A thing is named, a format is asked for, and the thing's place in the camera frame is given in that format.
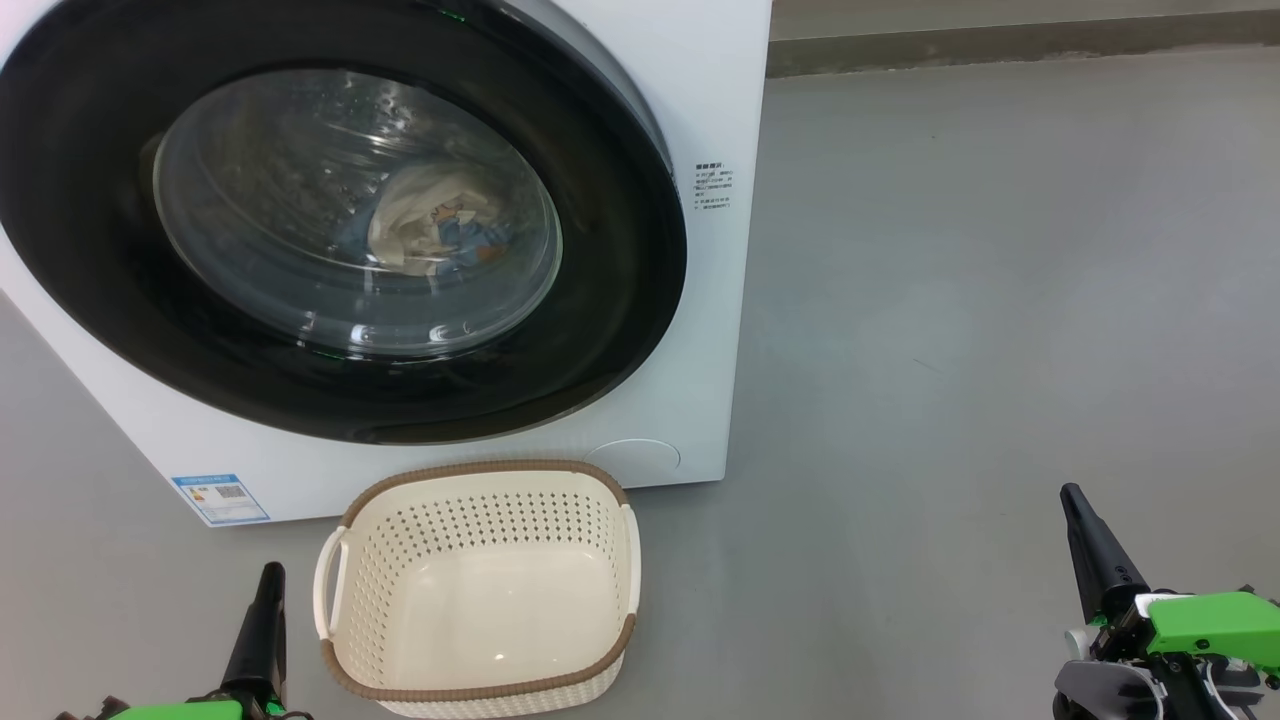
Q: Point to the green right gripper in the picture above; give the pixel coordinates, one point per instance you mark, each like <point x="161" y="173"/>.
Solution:
<point x="1210" y="630"/>

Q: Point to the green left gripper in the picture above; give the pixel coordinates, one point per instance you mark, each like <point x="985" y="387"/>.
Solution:
<point x="185" y="711"/>

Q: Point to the blue denim garment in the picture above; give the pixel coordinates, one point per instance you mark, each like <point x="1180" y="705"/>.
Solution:
<point x="352" y="240"/>

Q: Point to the black round glass washer door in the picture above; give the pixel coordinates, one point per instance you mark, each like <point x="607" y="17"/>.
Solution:
<point x="100" y="250"/>

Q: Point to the blue cartoon print garment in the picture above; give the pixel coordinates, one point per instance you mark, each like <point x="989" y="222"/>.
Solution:
<point x="420" y="215"/>

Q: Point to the white front-load washing machine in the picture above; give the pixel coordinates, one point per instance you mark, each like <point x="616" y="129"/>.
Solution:
<point x="700" y="350"/>

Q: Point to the stainless steel washing machine drum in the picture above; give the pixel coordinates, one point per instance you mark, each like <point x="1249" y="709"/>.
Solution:
<point x="260" y="180"/>

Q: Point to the blue energy label sticker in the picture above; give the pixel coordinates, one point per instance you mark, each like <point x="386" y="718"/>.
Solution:
<point x="220" y="499"/>

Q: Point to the cream perforated basket brown rim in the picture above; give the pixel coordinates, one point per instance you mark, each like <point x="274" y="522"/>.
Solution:
<point x="480" y="600"/>

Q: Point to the round white filter cover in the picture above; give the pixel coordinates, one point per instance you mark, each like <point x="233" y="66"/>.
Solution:
<point x="632" y="460"/>

